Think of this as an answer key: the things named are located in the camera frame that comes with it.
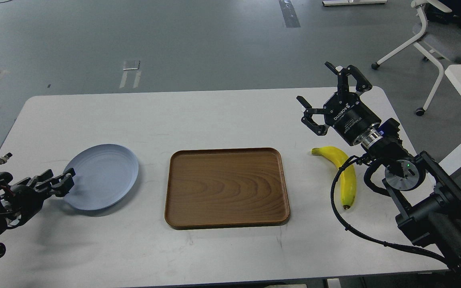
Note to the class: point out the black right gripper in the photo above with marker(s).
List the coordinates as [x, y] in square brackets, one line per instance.
[348, 116]

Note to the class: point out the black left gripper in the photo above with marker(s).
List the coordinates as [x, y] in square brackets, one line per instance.
[22, 202]

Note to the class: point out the light blue plate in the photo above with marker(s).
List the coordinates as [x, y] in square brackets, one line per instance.
[104, 174]

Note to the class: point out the yellow banana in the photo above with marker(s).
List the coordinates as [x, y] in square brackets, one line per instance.
[348, 180]

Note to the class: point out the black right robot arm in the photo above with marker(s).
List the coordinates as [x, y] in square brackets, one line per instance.
[428, 199]

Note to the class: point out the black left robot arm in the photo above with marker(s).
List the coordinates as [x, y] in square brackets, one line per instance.
[5, 179]

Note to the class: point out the white desk base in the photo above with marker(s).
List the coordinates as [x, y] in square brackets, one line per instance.
[329, 3]

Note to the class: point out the white office chair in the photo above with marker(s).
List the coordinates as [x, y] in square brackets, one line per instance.
[430, 38]

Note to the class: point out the brown wooden tray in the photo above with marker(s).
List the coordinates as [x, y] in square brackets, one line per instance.
[226, 188]

